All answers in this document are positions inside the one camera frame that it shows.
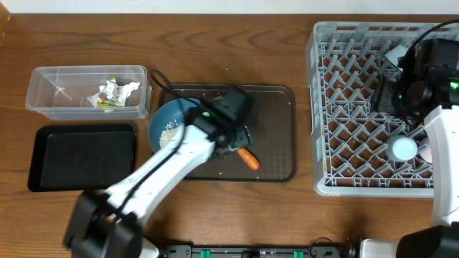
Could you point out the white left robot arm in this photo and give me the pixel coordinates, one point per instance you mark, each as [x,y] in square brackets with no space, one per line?
[111,223]

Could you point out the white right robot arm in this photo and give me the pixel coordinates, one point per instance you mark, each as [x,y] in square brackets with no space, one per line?
[441,239]

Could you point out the dark blue plate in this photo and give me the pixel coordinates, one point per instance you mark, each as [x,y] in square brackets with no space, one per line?
[172,110]

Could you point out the foil snack wrapper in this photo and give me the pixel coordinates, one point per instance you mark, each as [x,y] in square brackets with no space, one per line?
[112,95]

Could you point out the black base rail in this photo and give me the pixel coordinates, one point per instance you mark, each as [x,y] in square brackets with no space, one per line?
[321,247]

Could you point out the dark brown serving tray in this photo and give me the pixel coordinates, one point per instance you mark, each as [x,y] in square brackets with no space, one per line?
[272,124]

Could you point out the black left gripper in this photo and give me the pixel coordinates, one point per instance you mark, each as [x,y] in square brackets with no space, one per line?
[247,136]

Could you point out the grey dishwasher rack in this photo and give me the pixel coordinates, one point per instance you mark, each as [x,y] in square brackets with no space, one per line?
[346,62]

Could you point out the black plastic tray bin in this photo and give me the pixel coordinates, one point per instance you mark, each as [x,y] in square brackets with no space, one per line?
[80,157]

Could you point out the pink plastic cup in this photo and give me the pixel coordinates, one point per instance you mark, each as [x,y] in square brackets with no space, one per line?
[425,150]

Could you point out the orange carrot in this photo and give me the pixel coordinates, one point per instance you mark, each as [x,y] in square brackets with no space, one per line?
[248,158]

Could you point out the clear plastic bin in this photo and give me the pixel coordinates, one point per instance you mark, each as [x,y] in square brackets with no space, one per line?
[60,93]

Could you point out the light blue bowl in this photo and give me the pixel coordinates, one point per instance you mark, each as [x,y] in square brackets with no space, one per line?
[396,54]

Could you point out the pile of white rice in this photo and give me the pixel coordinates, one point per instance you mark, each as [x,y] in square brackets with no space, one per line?
[169,132]

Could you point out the light blue plastic cup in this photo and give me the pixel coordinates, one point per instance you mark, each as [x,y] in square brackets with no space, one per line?
[400,148]

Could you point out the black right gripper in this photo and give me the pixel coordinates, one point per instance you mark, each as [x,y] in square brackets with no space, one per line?
[386,90]

